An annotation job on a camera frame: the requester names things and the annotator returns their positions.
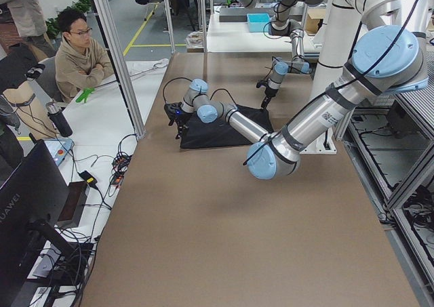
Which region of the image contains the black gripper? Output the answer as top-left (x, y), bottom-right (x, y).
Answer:
top-left (260, 85), bottom-right (278, 110)
top-left (164, 102), bottom-right (190, 140)

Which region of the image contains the black t-shirt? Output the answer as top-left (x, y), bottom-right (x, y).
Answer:
top-left (180, 105), bottom-right (273, 149)

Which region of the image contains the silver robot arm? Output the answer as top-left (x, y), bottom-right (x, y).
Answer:
top-left (256, 0), bottom-right (323, 110)
top-left (164, 0), bottom-right (433, 180)

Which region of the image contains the blue plastic bin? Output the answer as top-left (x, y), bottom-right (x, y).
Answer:
top-left (246, 13), bottom-right (270, 33)

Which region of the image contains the green toy on table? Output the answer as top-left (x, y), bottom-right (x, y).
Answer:
top-left (75, 87), bottom-right (95, 103)

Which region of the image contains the black power adapter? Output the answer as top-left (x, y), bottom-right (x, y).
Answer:
top-left (79, 171), bottom-right (98, 188)

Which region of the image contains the seated man in beige hoodie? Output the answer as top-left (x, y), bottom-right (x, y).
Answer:
top-left (55, 9), bottom-right (114, 103)

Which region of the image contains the black water bottle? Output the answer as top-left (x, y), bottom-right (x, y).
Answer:
top-left (45, 101), bottom-right (73, 138)

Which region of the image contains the teach pendant with red button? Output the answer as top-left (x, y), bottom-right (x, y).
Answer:
top-left (43, 138), bottom-right (73, 167)

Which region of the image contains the black Huawei monitor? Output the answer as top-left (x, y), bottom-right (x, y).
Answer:
top-left (1, 140), bottom-right (73, 306)

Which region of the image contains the standing person in grey coat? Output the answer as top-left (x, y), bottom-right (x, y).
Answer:
top-left (1, 0), bottom-right (56, 58)

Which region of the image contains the aluminium frame post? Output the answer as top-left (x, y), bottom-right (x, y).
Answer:
top-left (91, 0), bottom-right (146, 139)

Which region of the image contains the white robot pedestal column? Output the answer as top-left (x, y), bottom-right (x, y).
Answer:
top-left (298, 0), bottom-right (434, 155)

